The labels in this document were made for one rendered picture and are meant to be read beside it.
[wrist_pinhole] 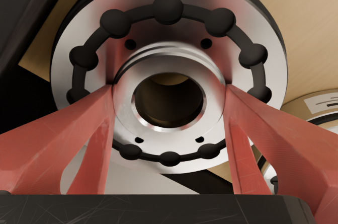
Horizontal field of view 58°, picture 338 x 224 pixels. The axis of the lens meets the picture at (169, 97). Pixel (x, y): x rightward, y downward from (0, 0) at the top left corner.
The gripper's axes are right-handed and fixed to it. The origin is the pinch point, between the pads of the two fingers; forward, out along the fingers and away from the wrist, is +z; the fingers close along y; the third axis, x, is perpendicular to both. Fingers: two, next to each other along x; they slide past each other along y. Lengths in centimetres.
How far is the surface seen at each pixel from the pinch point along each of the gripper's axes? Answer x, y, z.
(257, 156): 8.0, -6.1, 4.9
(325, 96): 3.7, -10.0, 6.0
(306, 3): -2.1, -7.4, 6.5
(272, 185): 9.6, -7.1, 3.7
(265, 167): 7.8, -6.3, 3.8
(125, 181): 6.9, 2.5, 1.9
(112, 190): 6.4, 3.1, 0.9
